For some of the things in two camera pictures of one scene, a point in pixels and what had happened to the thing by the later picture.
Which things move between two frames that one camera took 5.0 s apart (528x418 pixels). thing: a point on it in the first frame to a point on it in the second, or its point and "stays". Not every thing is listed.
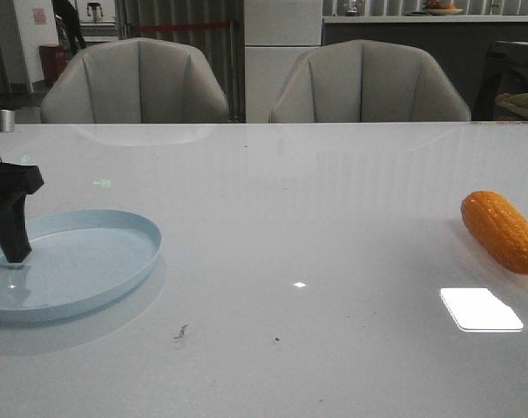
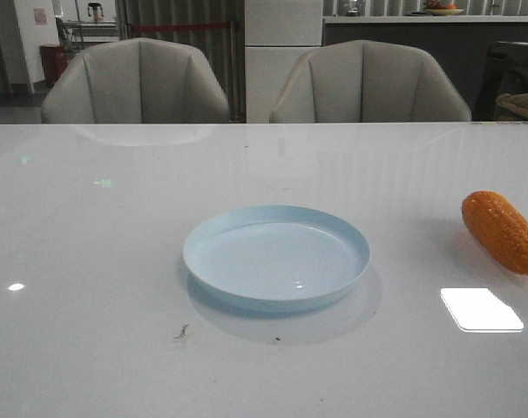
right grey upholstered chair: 361,81 stays
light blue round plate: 79,261 to 274,258
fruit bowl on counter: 441,8 stays
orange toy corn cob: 495,224 stays
